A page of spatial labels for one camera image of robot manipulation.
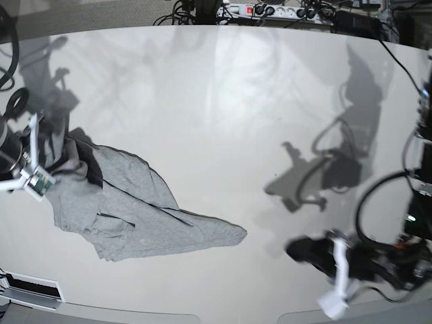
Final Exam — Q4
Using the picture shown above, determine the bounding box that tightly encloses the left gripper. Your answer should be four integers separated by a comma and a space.
285, 236, 402, 287

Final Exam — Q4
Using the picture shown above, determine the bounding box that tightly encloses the grey t-shirt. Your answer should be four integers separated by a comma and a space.
38, 132, 247, 262

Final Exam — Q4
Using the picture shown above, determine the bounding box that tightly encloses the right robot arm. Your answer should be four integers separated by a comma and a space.
1, 5, 30, 181

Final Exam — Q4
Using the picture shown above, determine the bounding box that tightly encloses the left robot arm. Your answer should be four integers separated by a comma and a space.
266, 48, 431, 302

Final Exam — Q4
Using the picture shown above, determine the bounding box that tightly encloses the black power adapter brick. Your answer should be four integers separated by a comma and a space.
333, 11, 382, 38

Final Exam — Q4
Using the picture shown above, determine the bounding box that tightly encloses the white power strip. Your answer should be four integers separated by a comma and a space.
216, 1, 335, 25

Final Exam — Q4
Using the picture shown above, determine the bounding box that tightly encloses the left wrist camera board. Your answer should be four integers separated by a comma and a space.
317, 291, 348, 321

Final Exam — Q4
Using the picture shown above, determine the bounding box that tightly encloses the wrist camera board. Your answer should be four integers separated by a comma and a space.
24, 169, 55, 202
317, 291, 348, 321

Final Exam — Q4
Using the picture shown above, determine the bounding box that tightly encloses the table cable grommet slot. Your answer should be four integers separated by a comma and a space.
1, 270, 65, 311

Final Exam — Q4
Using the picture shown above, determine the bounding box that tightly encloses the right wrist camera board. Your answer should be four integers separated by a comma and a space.
24, 169, 55, 202

